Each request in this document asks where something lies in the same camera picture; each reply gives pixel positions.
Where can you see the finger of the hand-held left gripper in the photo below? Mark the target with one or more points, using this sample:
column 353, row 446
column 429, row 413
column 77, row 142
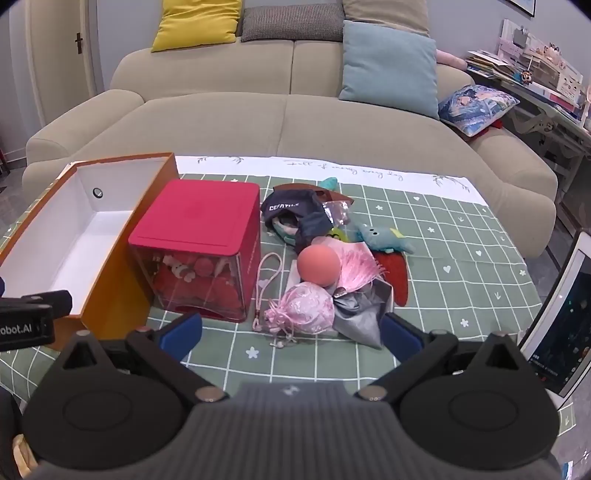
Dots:
column 55, row 302

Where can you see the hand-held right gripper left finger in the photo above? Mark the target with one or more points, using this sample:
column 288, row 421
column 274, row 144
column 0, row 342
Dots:
column 180, row 334

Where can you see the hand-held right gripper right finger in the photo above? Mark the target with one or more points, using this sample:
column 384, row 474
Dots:
column 399, row 339

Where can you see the orange cardboard box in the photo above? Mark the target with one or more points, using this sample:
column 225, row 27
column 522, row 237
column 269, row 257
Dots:
column 92, row 240

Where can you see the yellow green toy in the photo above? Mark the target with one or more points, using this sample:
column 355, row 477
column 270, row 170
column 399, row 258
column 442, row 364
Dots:
column 339, row 234

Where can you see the clear plastic bag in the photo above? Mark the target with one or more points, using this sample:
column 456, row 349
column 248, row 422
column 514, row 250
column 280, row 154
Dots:
column 339, row 214

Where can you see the brown felt piece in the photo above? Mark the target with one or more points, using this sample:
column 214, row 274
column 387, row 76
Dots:
column 333, row 196

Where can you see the navy cap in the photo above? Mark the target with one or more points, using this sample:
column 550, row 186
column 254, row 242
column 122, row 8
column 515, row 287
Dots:
column 286, row 207

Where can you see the grey cloth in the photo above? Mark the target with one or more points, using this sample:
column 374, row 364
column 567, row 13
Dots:
column 358, row 316

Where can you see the pink tassel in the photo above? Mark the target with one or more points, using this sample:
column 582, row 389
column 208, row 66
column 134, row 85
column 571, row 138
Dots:
column 358, row 267

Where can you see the green checked tablecloth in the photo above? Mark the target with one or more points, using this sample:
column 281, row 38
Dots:
column 461, row 258

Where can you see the peach ball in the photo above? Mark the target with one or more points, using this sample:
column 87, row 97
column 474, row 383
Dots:
column 318, row 264

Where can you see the red lidded clear box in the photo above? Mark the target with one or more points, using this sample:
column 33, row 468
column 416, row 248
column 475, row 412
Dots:
column 194, row 212

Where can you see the beige sofa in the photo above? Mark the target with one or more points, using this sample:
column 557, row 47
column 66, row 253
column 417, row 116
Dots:
column 207, row 124

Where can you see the red cloth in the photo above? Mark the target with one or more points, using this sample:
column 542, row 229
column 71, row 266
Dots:
column 493, row 125

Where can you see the printed blue cushion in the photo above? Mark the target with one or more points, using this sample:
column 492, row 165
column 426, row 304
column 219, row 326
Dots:
column 475, row 108

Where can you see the white door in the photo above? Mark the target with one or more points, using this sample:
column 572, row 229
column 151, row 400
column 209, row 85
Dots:
column 60, row 55

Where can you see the white side table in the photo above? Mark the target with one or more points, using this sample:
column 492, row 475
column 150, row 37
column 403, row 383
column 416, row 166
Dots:
column 545, row 120

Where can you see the light blue cushion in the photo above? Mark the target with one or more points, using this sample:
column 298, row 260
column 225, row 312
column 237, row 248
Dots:
column 390, row 69

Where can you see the pink plush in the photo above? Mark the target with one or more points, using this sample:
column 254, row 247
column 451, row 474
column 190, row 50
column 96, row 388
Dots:
column 450, row 59

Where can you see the stack of books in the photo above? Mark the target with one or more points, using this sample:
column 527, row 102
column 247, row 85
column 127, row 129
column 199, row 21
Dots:
column 487, row 64

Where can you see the small figurine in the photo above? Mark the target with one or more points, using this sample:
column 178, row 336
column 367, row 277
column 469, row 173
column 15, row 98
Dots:
column 527, row 77

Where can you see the cluttered side shelf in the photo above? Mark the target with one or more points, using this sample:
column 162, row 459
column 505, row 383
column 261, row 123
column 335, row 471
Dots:
column 549, row 69

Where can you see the yellow cushion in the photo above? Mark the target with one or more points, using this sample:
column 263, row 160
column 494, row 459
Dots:
column 196, row 23

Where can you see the beige cushion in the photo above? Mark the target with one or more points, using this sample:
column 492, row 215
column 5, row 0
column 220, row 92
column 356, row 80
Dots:
column 388, row 14

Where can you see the grey cushion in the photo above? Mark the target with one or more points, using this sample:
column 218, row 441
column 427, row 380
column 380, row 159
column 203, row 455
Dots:
column 291, row 23

